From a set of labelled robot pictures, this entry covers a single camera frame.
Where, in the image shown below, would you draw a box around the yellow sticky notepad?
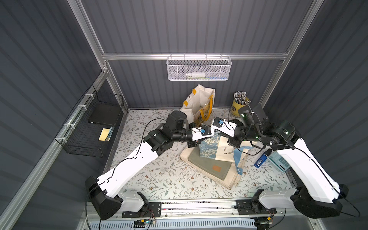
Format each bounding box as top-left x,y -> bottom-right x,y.
98,128 -> 110,141

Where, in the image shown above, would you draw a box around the cream tote yellow handles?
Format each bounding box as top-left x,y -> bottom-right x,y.
180,84 -> 216,127

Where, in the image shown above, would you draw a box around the teal calculator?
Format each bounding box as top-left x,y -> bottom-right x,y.
268,151 -> 290,173

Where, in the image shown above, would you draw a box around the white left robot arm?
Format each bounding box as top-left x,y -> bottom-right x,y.
85,111 -> 209,220

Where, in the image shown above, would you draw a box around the black notebook in basket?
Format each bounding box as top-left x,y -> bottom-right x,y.
88,103 -> 121,126

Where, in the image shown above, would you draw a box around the small green circuit board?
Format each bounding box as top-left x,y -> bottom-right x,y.
133,219 -> 151,229

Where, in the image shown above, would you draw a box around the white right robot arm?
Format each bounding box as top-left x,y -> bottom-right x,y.
224,105 -> 349,219

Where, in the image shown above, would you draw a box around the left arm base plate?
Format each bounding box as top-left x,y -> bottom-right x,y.
122,202 -> 162,219

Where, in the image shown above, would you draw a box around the bundle of pencils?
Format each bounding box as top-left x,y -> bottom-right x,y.
233,91 -> 250,105

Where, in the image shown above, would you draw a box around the black wire wall basket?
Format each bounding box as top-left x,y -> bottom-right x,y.
55,87 -> 124,158

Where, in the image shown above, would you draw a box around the yellow pencil cup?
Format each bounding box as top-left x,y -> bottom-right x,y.
231,97 -> 251,117

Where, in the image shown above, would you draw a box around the blue black marker device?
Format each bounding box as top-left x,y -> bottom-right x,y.
254,149 -> 273,168

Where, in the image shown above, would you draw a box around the white wire wall basket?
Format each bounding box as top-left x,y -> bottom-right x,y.
166,55 -> 232,81

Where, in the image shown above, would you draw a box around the cream tote blue print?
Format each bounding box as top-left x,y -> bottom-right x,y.
198,133 -> 254,175

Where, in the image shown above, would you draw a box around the olive green canvas bag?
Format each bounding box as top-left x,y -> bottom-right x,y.
188,147 -> 232,180

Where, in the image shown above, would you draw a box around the white tube in basket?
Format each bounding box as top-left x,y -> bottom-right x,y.
186,72 -> 206,79

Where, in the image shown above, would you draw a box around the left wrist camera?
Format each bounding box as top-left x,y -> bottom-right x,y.
191,125 -> 215,141

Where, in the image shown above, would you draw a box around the cream tote bag front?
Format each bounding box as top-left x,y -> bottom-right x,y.
180,147 -> 241,189

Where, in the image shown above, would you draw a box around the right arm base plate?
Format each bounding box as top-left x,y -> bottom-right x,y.
233,199 -> 277,216

